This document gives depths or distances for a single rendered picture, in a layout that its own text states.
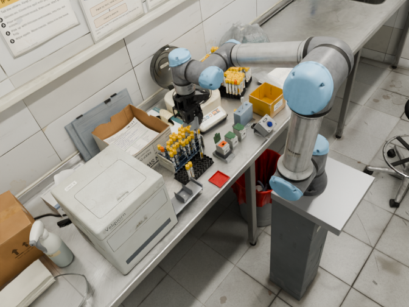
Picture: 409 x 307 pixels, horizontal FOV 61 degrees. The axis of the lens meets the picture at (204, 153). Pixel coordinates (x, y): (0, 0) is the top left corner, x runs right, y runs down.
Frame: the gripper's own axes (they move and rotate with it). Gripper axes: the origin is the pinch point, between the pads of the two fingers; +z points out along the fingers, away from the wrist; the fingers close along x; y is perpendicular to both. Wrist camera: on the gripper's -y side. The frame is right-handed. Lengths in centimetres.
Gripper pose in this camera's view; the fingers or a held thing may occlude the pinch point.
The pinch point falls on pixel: (196, 127)
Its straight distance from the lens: 141.4
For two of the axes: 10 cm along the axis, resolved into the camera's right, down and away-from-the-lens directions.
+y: -6.4, 6.1, -4.6
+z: 1.1, 6.7, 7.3
